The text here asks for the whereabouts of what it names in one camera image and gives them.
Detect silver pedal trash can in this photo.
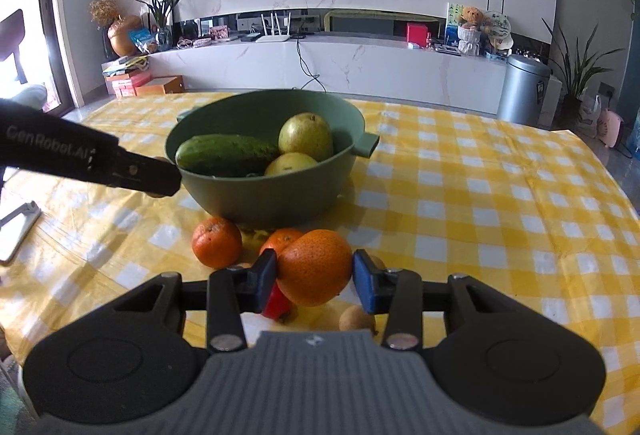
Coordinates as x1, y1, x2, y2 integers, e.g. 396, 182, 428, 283
496, 54, 552, 125

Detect white marble media cabinet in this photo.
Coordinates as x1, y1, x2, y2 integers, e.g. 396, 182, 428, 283
147, 32, 548, 116

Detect pink shoe boxes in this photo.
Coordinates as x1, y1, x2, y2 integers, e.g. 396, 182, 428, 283
111, 72, 152, 98

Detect yellow-green pear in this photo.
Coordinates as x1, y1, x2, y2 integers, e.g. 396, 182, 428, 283
278, 112, 334, 162
264, 152, 319, 177

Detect pink pig-shaped heater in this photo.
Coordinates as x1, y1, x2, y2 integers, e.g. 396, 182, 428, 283
595, 109, 623, 148

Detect orange tangerine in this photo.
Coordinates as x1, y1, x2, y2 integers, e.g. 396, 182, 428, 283
192, 216, 243, 268
276, 229, 353, 307
258, 228, 305, 261

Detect dried flower bunch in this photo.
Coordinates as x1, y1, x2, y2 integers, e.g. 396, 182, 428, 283
89, 0, 121, 27

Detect red cherry tomato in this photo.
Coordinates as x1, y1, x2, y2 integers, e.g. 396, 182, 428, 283
262, 282, 293, 320

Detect yellow checkered tablecloth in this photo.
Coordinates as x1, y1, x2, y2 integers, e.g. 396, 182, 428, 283
0, 91, 640, 431

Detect round printed hand fan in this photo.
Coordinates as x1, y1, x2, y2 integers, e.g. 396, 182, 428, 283
484, 12, 513, 51

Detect tall potted floor plant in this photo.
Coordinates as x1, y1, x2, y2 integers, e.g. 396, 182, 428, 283
542, 18, 623, 131

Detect white phone stand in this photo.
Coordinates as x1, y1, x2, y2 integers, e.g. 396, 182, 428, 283
0, 200, 42, 264

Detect orange cardboard box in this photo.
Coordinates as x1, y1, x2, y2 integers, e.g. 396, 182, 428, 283
135, 76, 185, 97

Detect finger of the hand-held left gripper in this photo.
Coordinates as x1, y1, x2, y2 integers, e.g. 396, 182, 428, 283
107, 148, 182, 197

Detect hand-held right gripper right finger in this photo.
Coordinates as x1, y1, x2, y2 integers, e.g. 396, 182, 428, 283
352, 249, 506, 351

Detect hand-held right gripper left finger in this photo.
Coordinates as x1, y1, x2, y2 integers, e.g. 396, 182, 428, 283
112, 248, 278, 354

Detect white router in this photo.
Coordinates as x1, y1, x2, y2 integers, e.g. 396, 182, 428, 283
256, 12, 292, 43

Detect green cucumber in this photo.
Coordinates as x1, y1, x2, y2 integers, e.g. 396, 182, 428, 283
175, 134, 280, 178

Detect black cable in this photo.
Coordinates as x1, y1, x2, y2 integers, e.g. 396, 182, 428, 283
297, 38, 326, 93

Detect small yellow fruit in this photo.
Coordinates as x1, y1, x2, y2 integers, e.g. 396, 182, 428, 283
240, 228, 273, 256

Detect pile of books and papers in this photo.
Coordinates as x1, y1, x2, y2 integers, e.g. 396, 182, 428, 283
102, 56, 151, 77

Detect green plant in glass vase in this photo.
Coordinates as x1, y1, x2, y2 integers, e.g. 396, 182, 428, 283
135, 0, 187, 52

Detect dark chair with green cushion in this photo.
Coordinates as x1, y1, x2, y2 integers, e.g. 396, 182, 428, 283
0, 9, 48, 111

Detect printed picture card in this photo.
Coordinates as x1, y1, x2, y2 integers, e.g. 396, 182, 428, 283
445, 2, 468, 41

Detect teddy bear in white basket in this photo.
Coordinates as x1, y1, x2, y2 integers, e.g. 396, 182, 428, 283
457, 6, 485, 57

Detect green colander bowl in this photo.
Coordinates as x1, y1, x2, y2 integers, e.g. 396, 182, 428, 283
165, 88, 381, 229

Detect white plastic bag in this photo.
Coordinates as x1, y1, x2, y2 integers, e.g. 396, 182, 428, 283
577, 95, 601, 136

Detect gold acorn-shaped vase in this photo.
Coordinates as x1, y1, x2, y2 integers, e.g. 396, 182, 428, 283
107, 14, 143, 57

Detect blue snack bag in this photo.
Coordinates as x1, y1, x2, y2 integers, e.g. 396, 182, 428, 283
127, 29, 158, 53

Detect red box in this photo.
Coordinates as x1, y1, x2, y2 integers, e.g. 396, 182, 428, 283
406, 22, 430, 48

